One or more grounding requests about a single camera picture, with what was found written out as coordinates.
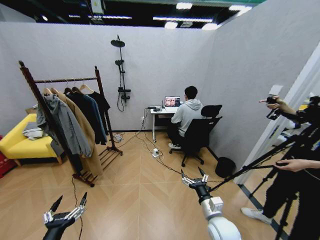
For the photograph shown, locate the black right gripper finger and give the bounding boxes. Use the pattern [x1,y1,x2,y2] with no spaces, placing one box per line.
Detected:
[180,169,193,188]
[197,166,210,185]

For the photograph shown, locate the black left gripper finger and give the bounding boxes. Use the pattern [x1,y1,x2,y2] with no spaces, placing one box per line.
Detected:
[66,191,88,221]
[43,195,64,224]

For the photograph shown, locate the black camera tripod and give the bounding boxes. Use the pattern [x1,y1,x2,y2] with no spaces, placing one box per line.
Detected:
[208,134,305,240]

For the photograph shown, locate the black hand-held device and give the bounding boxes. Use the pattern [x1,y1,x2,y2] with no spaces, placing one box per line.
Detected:
[265,96,283,121]

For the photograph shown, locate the white crumpled garment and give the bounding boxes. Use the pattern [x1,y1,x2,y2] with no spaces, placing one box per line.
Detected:
[22,126,50,141]

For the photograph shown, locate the grey hooded garment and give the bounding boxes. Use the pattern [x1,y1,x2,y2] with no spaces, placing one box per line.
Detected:
[36,93,93,158]

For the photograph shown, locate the dark blue garment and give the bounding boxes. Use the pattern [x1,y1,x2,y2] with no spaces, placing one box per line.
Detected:
[87,94,108,146]

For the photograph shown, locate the black long garment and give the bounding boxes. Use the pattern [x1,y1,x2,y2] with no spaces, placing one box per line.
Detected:
[64,91,102,146]

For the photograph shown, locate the black thin garment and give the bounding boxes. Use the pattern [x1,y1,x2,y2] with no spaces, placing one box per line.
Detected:
[88,91,112,137]

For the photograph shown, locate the dark wooden clothes hanger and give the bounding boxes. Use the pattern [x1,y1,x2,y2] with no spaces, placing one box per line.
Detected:
[71,79,82,95]
[63,79,74,95]

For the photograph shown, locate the black office chair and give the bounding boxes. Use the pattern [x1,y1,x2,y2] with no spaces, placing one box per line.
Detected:
[169,104,223,168]

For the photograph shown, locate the tan long coat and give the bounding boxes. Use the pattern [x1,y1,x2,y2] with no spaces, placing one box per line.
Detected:
[49,87,105,177]

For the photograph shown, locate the seated person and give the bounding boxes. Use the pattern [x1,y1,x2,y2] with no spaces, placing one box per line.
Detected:
[166,85,206,151]

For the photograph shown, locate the red plastic crate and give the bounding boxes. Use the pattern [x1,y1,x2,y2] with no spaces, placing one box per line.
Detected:
[0,134,18,180]

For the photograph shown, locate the yellow sofa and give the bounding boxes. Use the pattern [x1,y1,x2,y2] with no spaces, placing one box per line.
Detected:
[0,113,64,167]

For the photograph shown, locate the white desk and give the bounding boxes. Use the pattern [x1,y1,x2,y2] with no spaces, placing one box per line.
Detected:
[149,106,185,144]

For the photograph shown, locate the open laptop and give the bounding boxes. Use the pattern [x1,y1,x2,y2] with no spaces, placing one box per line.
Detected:
[164,96,181,113]

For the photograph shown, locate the standing person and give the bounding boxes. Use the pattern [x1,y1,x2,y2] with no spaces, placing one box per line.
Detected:
[240,95,320,240]

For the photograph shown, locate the dark wooden clothes rack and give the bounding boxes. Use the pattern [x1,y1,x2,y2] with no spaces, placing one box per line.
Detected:
[18,60,124,188]

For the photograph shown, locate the white card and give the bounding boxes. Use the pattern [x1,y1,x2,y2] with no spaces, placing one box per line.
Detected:
[268,84,284,97]

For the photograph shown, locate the black shower set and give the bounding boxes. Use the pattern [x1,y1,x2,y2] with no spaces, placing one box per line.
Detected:
[110,34,132,113]

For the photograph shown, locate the long ceiling strip light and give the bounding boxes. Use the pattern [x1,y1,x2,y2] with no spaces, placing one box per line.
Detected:
[152,16,214,23]

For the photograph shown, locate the thin black cable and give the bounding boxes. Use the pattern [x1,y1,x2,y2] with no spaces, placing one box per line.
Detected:
[71,176,84,240]

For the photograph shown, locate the black floor cables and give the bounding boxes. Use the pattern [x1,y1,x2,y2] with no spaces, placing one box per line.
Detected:
[109,109,223,183]

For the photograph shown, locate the white door frame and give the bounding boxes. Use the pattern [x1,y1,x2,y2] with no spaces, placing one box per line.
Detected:
[236,42,320,185]

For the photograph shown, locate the black camera on tripod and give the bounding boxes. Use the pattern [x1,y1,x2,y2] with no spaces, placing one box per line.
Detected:
[296,95,320,125]

